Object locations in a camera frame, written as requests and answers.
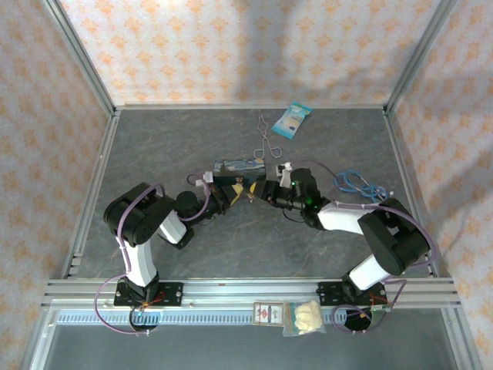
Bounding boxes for starry night print tin box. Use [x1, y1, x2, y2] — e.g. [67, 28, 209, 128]
[213, 156, 268, 190]

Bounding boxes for light blue snack packet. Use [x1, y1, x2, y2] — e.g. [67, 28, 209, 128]
[271, 100, 314, 140]

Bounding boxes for red white card packet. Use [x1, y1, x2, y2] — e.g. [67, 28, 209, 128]
[253, 302, 285, 328]

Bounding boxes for clear bag of white pieces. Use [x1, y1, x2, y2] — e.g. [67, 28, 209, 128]
[283, 300, 327, 338]

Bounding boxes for coiled blue cable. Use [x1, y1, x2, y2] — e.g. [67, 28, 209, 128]
[334, 169, 388, 204]

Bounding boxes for thin metal wire tongs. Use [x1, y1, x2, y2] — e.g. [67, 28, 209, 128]
[253, 109, 284, 161]

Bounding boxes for aluminium table edge rail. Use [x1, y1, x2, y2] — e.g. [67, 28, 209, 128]
[61, 111, 121, 279]
[383, 109, 441, 279]
[114, 102, 387, 112]

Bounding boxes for aluminium mounting rail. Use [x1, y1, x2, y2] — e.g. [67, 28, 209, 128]
[44, 277, 461, 308]

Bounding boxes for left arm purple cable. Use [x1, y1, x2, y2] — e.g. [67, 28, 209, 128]
[94, 173, 216, 337]

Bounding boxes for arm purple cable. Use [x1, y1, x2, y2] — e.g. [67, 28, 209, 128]
[296, 160, 440, 337]
[94, 173, 216, 337]

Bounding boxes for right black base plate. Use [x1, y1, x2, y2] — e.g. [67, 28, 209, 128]
[317, 281, 388, 308]

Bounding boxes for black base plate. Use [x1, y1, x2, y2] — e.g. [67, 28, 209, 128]
[114, 281, 184, 308]
[317, 281, 388, 308]

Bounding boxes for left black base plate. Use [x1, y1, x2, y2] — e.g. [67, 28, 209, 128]
[114, 281, 184, 308]

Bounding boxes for slotted grey cable duct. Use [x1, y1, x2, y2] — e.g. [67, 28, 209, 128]
[55, 310, 386, 325]

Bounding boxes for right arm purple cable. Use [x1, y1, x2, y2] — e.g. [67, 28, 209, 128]
[296, 160, 440, 337]

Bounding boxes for aluminium frame post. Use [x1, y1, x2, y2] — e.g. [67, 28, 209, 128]
[41, 0, 117, 116]
[384, 0, 458, 113]

